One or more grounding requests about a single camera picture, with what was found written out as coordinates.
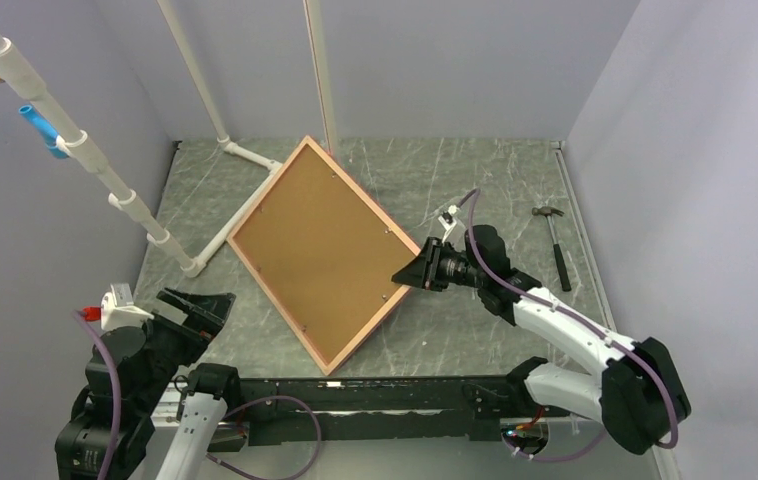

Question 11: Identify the white pvc pipe stand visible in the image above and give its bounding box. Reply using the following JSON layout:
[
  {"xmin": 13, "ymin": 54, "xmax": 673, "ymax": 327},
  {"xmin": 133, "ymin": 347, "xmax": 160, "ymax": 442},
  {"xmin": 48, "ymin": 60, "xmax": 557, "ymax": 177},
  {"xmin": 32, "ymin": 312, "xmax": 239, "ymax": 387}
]
[{"xmin": 0, "ymin": 0, "xmax": 341, "ymax": 279}]

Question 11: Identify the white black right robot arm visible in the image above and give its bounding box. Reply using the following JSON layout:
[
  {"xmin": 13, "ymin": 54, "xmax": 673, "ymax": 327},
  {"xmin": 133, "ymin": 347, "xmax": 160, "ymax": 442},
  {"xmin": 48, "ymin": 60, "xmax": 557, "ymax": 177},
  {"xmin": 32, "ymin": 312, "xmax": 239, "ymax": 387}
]
[{"xmin": 391, "ymin": 225, "xmax": 692, "ymax": 454}]

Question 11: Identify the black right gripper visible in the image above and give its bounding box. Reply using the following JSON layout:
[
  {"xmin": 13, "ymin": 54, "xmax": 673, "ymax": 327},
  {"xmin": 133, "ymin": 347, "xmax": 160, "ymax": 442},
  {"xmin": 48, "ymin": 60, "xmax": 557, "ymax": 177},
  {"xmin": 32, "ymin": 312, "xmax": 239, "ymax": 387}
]
[{"xmin": 392, "ymin": 238, "xmax": 485, "ymax": 293}]

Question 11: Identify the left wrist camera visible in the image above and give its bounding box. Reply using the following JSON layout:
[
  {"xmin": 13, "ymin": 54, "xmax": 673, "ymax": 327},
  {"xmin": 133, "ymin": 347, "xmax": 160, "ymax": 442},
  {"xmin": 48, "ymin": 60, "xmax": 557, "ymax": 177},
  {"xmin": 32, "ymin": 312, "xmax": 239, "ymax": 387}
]
[{"xmin": 81, "ymin": 283, "xmax": 154, "ymax": 332}]

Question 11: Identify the pink wooden picture frame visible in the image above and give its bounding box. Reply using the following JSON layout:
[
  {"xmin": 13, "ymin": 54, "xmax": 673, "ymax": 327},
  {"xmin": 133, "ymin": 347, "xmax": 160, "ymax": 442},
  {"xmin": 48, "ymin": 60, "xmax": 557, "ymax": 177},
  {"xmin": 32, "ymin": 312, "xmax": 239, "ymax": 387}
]
[{"xmin": 227, "ymin": 136, "xmax": 420, "ymax": 375}]

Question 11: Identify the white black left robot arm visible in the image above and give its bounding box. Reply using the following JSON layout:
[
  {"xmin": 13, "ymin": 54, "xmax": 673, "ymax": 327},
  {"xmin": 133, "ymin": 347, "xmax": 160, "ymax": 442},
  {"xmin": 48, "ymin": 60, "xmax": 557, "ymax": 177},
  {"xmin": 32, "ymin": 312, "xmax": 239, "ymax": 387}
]
[{"xmin": 55, "ymin": 284, "xmax": 243, "ymax": 479}]

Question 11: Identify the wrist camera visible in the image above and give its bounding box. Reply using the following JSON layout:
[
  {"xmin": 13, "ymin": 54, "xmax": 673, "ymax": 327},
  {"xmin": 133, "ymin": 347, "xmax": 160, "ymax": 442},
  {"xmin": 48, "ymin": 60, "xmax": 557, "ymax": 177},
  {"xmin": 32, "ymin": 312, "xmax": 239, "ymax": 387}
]
[
  {"xmin": 81, "ymin": 283, "xmax": 154, "ymax": 332},
  {"xmin": 438, "ymin": 205, "xmax": 464, "ymax": 247}
]

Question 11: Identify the aluminium side rail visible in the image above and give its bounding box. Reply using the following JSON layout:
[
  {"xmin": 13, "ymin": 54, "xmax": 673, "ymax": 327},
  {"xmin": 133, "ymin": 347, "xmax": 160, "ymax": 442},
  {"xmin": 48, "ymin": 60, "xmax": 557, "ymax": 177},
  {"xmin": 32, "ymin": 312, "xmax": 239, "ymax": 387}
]
[{"xmin": 550, "ymin": 141, "xmax": 682, "ymax": 480}]

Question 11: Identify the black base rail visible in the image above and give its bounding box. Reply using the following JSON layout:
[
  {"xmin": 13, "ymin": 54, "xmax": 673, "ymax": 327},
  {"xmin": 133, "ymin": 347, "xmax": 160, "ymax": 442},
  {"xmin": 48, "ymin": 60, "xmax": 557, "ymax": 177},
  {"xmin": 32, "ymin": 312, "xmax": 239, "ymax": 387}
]
[{"xmin": 153, "ymin": 374, "xmax": 569, "ymax": 452}]

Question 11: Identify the black handled claw hammer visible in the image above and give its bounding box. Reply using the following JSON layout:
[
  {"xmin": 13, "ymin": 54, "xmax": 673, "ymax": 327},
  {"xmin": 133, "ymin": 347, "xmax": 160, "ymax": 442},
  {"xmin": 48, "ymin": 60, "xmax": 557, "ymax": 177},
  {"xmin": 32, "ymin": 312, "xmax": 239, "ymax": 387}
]
[{"xmin": 531, "ymin": 206, "xmax": 572, "ymax": 292}]

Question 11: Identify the blue pipe peg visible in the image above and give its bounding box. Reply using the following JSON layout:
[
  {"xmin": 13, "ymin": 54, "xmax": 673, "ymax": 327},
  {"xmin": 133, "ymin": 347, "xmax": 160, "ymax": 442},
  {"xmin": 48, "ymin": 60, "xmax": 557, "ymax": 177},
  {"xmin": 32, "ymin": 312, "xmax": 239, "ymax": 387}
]
[{"xmin": 18, "ymin": 104, "xmax": 69, "ymax": 159}]

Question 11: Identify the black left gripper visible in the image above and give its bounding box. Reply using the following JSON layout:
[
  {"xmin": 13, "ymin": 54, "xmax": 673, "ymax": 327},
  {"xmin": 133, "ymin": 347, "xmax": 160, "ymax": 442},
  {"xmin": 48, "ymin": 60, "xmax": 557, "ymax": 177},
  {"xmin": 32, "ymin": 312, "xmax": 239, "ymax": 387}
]
[{"xmin": 136, "ymin": 285, "xmax": 234, "ymax": 410}]

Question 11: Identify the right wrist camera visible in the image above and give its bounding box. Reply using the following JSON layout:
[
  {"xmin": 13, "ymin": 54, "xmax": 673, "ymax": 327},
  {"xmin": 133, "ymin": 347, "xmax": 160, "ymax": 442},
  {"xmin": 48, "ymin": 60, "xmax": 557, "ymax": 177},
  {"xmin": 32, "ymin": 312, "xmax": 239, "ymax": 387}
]
[{"xmin": 438, "ymin": 205, "xmax": 464, "ymax": 247}]

